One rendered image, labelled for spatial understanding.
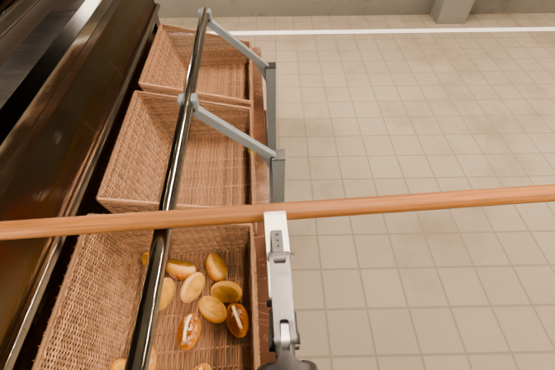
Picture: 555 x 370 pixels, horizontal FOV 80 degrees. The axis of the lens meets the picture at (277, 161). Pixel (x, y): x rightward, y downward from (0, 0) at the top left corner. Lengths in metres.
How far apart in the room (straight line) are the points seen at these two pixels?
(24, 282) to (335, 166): 1.78
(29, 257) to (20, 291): 0.07
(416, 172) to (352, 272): 0.86
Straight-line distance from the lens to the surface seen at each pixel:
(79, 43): 1.22
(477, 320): 1.97
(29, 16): 0.76
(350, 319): 1.77
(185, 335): 1.09
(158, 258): 0.58
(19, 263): 0.92
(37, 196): 0.98
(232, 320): 1.07
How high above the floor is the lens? 1.66
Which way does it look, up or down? 48 degrees down
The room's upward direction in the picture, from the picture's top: straight up
